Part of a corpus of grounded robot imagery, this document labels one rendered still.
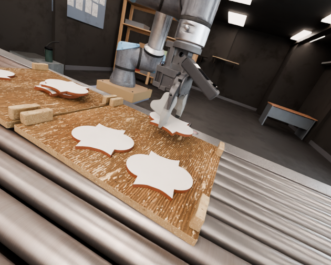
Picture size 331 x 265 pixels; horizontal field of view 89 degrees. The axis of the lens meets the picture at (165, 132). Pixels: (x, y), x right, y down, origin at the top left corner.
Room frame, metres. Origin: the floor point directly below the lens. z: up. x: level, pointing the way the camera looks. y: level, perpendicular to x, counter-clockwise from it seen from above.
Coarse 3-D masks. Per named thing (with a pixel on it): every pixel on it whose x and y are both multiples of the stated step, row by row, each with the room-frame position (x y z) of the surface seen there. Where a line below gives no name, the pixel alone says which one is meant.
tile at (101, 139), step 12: (72, 132) 0.31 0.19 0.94; (84, 132) 0.32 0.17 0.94; (96, 132) 0.34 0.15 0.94; (108, 132) 0.35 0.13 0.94; (120, 132) 0.37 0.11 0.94; (84, 144) 0.28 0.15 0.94; (96, 144) 0.29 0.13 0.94; (108, 144) 0.31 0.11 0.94; (120, 144) 0.32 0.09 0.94; (132, 144) 0.34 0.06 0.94; (108, 156) 0.28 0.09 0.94
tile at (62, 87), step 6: (42, 84) 0.46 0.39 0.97; (48, 84) 0.47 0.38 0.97; (54, 84) 0.49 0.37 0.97; (60, 84) 0.51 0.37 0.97; (66, 84) 0.52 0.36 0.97; (72, 84) 0.54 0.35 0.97; (60, 90) 0.46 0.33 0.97; (66, 90) 0.47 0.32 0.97; (72, 90) 0.49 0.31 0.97; (78, 90) 0.50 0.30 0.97; (84, 90) 0.52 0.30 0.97
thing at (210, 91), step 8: (184, 64) 0.44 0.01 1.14; (192, 64) 0.43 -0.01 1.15; (192, 72) 0.43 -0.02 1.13; (200, 72) 0.43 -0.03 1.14; (200, 80) 0.42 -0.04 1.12; (208, 80) 0.43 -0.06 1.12; (200, 88) 0.42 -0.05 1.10; (208, 88) 0.41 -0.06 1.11; (216, 88) 0.42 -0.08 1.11; (208, 96) 0.41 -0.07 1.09
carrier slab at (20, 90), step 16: (0, 80) 0.46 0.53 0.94; (16, 80) 0.50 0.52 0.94; (32, 80) 0.55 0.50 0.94; (64, 80) 0.66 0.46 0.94; (0, 96) 0.37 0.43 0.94; (16, 96) 0.40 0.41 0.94; (32, 96) 0.43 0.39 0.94; (48, 96) 0.46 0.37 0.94; (80, 96) 0.55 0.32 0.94; (96, 96) 0.60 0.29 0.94; (0, 112) 0.31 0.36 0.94; (64, 112) 0.40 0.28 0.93
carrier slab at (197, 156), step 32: (32, 128) 0.29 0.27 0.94; (64, 128) 0.32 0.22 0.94; (128, 128) 0.42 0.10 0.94; (160, 128) 0.50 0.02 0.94; (64, 160) 0.24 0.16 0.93; (96, 160) 0.25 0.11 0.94; (192, 160) 0.37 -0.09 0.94; (128, 192) 0.20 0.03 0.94; (192, 192) 0.25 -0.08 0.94; (160, 224) 0.18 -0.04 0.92
